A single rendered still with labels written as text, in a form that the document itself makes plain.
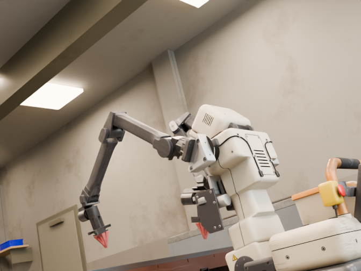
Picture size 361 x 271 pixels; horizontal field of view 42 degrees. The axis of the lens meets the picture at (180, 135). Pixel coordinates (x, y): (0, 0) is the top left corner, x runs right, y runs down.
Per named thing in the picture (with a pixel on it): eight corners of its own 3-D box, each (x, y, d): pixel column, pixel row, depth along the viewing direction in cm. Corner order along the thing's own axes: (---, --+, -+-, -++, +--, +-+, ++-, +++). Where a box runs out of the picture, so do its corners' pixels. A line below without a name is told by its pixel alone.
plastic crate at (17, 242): (24, 245, 765) (23, 238, 768) (9, 247, 747) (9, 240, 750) (13, 250, 787) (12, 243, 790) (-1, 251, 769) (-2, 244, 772)
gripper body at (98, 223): (88, 236, 222) (82, 221, 222) (103, 229, 230) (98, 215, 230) (96, 233, 218) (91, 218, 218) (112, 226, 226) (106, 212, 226)
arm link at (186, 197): (204, 173, 209) (213, 183, 215) (181, 176, 214) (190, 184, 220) (200, 198, 202) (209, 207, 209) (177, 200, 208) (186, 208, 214)
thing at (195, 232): (167, 244, 330) (166, 238, 331) (219, 236, 374) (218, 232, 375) (336, 191, 251) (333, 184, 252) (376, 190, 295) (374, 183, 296)
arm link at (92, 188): (107, 132, 203) (127, 130, 210) (100, 125, 206) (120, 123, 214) (81, 207, 222) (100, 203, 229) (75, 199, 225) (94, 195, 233)
